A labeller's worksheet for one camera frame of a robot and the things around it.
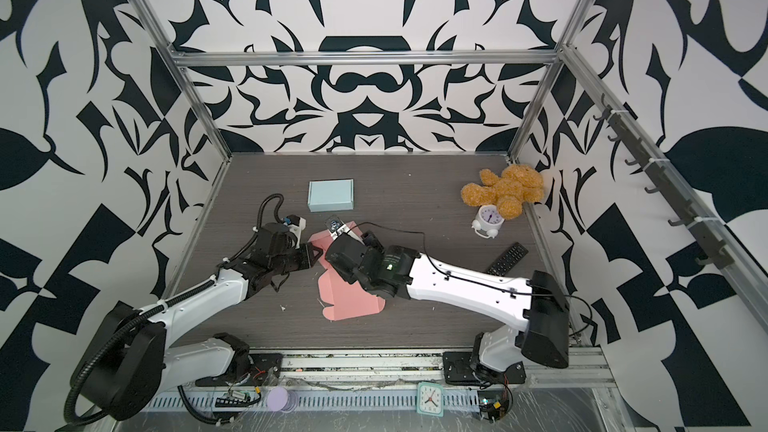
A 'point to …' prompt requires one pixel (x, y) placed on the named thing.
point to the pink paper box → (349, 299)
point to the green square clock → (430, 399)
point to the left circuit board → (235, 399)
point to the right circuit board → (494, 404)
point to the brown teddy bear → (518, 184)
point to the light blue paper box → (331, 195)
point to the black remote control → (511, 256)
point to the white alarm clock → (488, 221)
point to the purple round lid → (280, 399)
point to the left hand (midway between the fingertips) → (324, 246)
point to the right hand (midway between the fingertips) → (351, 246)
